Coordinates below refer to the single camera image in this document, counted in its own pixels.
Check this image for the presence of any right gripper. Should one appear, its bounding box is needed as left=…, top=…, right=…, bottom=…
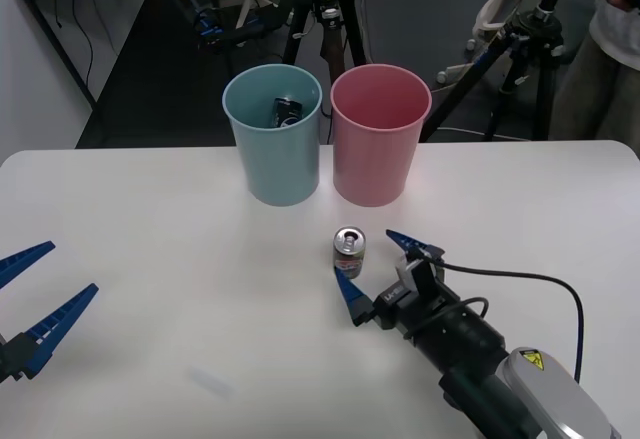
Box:
left=333, top=228, right=471, bottom=342

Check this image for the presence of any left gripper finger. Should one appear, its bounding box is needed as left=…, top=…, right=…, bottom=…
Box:
left=0, top=283, right=100, bottom=384
left=0, top=240, right=56, bottom=290

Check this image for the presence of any silver-topped drink can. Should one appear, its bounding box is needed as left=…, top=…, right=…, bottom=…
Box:
left=331, top=226, right=368, bottom=281

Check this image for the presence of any pink plastic bin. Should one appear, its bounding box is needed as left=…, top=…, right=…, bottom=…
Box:
left=329, top=62, right=433, bottom=208

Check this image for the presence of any pale blue plastic bin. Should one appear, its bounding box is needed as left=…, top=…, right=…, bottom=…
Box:
left=221, top=63, right=323, bottom=208

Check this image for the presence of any black drink can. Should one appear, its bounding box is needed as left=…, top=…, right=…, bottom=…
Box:
left=272, top=96, right=304, bottom=129

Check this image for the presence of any person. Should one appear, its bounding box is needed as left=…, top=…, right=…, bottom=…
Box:
left=547, top=0, right=640, bottom=143

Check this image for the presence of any blue and black floor device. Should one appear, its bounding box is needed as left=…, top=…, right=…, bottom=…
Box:
left=193, top=6, right=266, bottom=50

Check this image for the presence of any black hanging cable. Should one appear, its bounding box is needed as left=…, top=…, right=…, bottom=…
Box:
left=72, top=0, right=97, bottom=105

